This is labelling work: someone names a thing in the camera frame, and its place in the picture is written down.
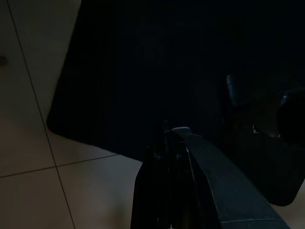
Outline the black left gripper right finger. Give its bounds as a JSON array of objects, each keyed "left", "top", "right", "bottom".
[{"left": 171, "top": 126, "right": 290, "bottom": 229}]

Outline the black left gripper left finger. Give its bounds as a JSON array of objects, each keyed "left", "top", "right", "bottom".
[{"left": 131, "top": 121, "right": 207, "bottom": 229}]

